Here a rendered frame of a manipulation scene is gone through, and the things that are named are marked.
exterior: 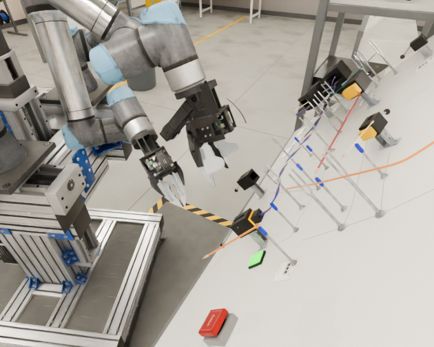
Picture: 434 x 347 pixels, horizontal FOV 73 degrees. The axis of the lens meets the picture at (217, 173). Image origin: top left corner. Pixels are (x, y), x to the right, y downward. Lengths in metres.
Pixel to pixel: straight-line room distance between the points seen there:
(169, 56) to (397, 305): 0.51
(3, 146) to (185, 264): 1.35
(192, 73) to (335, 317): 0.46
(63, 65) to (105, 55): 0.29
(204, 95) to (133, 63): 0.14
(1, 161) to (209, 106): 0.61
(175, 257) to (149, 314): 0.39
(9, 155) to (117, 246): 1.08
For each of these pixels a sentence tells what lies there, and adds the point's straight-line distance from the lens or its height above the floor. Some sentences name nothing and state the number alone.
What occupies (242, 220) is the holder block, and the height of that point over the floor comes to 1.15.
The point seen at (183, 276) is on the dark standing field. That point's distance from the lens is 1.96.
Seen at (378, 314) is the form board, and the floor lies 1.33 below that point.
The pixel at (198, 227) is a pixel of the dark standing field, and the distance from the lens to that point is 2.18.
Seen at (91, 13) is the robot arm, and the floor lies 1.54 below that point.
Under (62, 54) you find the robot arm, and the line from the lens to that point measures 0.90.
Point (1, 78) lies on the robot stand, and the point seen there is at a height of 1.32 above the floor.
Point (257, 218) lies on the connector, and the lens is 0.69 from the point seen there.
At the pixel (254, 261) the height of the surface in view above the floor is 1.10.
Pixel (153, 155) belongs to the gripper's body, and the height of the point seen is 1.23.
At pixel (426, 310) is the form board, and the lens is 0.40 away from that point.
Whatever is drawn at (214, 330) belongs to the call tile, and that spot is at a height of 1.13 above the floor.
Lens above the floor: 1.67
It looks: 40 degrees down
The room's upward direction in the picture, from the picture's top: straight up
